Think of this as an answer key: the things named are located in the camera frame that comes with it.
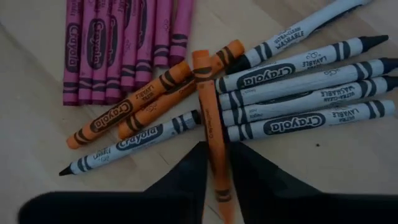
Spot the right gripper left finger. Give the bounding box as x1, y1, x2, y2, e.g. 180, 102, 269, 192
17, 141, 209, 224

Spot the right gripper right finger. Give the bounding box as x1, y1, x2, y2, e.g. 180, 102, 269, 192
229, 141, 398, 224

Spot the orange crayon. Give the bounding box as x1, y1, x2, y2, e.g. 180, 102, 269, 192
192, 49, 236, 224
66, 61, 192, 150
118, 39, 246, 140

